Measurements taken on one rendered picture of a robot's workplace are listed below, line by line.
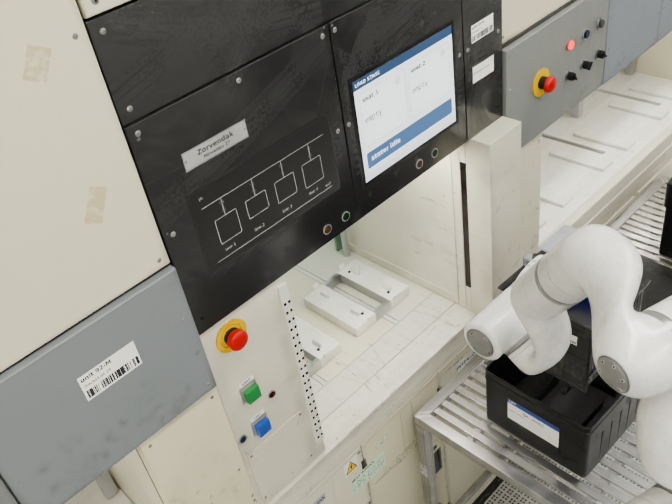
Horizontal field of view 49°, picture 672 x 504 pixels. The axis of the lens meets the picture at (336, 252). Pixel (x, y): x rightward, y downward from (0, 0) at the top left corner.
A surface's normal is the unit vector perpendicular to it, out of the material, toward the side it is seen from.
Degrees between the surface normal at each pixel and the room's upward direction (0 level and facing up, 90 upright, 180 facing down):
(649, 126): 0
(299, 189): 90
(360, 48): 90
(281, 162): 90
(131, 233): 90
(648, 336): 20
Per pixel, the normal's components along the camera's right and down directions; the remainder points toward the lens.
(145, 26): 0.70, 0.36
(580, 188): -0.15, -0.78
